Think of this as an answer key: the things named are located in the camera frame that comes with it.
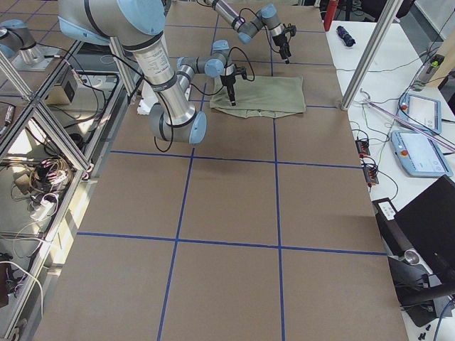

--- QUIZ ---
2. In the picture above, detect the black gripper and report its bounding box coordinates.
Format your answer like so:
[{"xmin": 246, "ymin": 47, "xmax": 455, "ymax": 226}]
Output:
[
  {"xmin": 220, "ymin": 64, "xmax": 247, "ymax": 106},
  {"xmin": 272, "ymin": 23, "xmax": 296, "ymax": 64}
]

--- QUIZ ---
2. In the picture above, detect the sage green t-shirt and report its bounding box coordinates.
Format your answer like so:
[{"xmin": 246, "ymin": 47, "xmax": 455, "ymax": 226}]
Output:
[{"xmin": 210, "ymin": 76, "xmax": 306, "ymax": 119}]

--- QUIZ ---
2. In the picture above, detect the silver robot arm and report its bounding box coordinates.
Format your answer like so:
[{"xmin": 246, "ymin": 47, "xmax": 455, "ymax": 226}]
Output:
[
  {"xmin": 58, "ymin": 0, "xmax": 246, "ymax": 144},
  {"xmin": 203, "ymin": 0, "xmax": 296, "ymax": 64}
]

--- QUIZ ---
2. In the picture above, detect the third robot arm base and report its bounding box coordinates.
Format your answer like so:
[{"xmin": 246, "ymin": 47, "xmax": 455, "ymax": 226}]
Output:
[{"xmin": 1, "ymin": 19, "xmax": 60, "ymax": 72}]

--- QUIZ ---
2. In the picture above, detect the folded dark blue umbrella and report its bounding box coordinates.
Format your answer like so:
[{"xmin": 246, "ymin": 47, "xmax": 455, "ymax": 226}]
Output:
[{"xmin": 336, "ymin": 26, "xmax": 355, "ymax": 48}]

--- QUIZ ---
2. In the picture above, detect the red cylinder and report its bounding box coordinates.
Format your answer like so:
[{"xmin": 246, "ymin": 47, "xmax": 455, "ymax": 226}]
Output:
[{"xmin": 324, "ymin": 0, "xmax": 338, "ymax": 22}]

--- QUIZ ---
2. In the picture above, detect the orange black connector module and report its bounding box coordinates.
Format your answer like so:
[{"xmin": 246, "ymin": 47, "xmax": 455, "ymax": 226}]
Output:
[{"xmin": 355, "ymin": 139, "xmax": 370, "ymax": 158}]

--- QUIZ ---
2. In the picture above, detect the upper blue teach pendant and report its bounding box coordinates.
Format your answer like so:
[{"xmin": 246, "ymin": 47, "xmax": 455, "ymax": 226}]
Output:
[{"xmin": 397, "ymin": 93, "xmax": 441, "ymax": 134}]

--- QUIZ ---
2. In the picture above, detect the blue teach pendant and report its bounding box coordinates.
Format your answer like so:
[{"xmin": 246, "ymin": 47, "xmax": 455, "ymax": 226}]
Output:
[
  {"xmin": 397, "ymin": 93, "xmax": 441, "ymax": 134},
  {"xmin": 390, "ymin": 131, "xmax": 454, "ymax": 178}
]

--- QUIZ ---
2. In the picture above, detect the lower blue teach pendant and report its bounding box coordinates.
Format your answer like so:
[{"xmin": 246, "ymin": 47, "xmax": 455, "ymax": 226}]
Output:
[{"xmin": 390, "ymin": 131, "xmax": 454, "ymax": 178}]

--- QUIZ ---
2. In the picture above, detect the brown box on shelf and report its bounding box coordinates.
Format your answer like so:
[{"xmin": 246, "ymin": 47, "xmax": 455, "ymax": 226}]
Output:
[{"xmin": 44, "ymin": 70, "xmax": 77, "ymax": 105}]

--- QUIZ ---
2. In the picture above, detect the black laptop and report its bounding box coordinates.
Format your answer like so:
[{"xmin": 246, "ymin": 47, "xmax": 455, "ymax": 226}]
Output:
[{"xmin": 373, "ymin": 175, "xmax": 454, "ymax": 283}]

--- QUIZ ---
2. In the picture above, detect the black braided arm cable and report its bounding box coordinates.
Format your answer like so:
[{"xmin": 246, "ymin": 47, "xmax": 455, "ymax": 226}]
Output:
[{"xmin": 184, "ymin": 46, "xmax": 255, "ymax": 97}]

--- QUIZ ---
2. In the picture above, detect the aluminium frame post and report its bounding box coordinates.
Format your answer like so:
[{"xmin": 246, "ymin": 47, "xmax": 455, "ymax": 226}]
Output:
[{"xmin": 340, "ymin": 0, "xmax": 403, "ymax": 111}]

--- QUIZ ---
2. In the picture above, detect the aluminium frame rack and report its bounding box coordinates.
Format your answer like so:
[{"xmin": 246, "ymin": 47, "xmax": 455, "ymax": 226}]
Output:
[{"xmin": 1, "ymin": 42, "xmax": 128, "ymax": 340}]

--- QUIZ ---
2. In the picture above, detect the black camera stand base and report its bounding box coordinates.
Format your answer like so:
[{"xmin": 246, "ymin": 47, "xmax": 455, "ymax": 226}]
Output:
[{"xmin": 388, "ymin": 256, "xmax": 454, "ymax": 327}]

